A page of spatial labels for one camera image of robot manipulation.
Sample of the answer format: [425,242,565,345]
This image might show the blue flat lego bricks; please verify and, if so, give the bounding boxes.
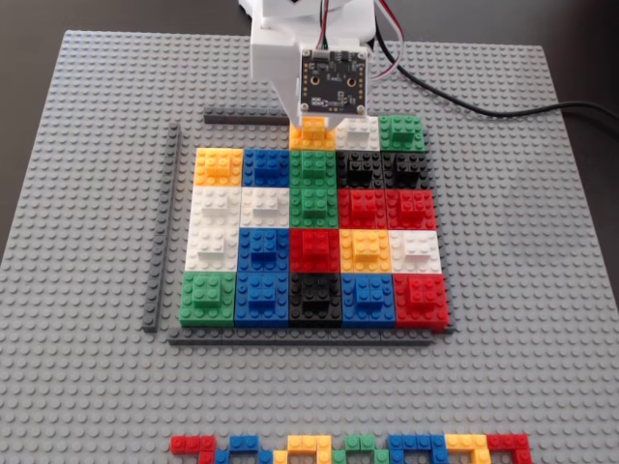
[386,433,447,464]
[214,434,273,464]

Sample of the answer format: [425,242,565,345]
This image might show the dark grey lego rail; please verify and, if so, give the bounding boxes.
[202,106,292,128]
[421,114,458,335]
[142,122,181,334]
[167,327,435,346]

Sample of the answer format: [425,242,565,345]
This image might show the green lego cube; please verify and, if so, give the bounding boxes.
[377,114,427,154]
[288,149,339,189]
[177,270,238,329]
[288,187,339,230]

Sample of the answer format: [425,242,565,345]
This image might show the white camera wire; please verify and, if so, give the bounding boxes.
[368,0,406,82]

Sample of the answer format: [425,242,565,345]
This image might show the green flat lego bricks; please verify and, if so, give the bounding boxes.
[332,433,391,464]

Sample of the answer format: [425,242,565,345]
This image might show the white lego cube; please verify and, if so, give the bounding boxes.
[184,225,241,274]
[335,115,381,152]
[240,186,291,229]
[389,229,444,276]
[188,186,243,229]

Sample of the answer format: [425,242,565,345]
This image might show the yellow lego cube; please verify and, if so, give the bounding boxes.
[288,117,338,152]
[192,147,245,189]
[339,227,393,276]

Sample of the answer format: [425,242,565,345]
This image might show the black cable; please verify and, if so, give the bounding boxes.
[395,66,619,123]

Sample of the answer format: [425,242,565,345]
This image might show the red flat lego bricks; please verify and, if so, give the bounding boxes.
[169,434,218,464]
[486,433,533,464]

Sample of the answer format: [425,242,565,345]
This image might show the black lego cube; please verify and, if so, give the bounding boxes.
[335,150,386,190]
[381,152,434,191]
[288,273,344,330]

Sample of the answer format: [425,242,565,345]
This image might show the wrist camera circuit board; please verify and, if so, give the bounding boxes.
[299,47,370,119]

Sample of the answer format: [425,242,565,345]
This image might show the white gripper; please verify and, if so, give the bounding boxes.
[250,26,375,133]

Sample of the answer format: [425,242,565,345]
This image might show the yellow flat lego bricks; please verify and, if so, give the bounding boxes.
[272,434,334,464]
[443,433,489,464]

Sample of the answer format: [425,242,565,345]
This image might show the coloured servo wires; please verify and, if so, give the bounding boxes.
[317,0,334,52]

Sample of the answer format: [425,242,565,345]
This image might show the blue lego cube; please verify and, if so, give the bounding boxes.
[241,148,292,189]
[233,271,292,330]
[236,226,292,275]
[340,273,398,331]

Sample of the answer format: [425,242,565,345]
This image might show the red lego cube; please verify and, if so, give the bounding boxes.
[288,227,342,275]
[385,188,438,232]
[392,274,451,333]
[337,188,388,231]

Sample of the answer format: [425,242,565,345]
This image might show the grey studded lego baseplate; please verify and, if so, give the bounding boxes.
[0,29,619,464]

